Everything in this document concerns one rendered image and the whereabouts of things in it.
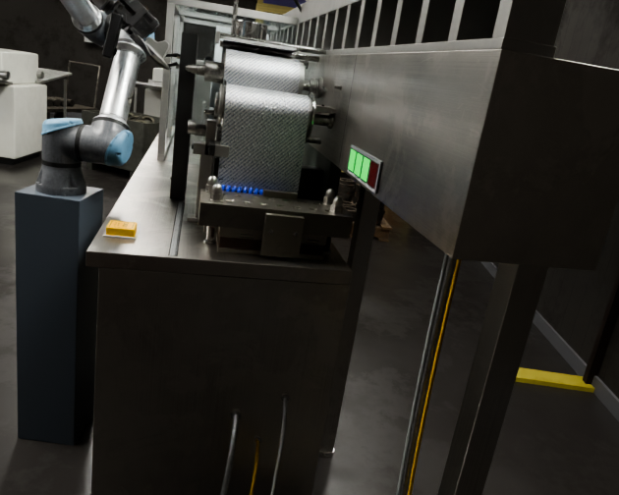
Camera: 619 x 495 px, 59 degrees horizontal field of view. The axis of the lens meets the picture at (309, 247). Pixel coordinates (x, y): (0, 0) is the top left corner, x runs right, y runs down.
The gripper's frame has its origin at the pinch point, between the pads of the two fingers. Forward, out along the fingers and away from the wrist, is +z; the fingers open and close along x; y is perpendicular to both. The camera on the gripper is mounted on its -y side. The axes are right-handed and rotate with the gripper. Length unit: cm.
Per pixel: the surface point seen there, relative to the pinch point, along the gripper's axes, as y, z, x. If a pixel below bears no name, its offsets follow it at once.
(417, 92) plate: 34, 35, -63
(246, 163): -1.7, 33.2, -6.7
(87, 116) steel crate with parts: -124, -35, 492
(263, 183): -1.9, 40.8, -6.7
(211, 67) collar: 9.6, 8.9, 21.7
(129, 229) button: -34.6, 22.4, -19.6
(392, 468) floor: -43, 157, 0
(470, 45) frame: 40, 30, -80
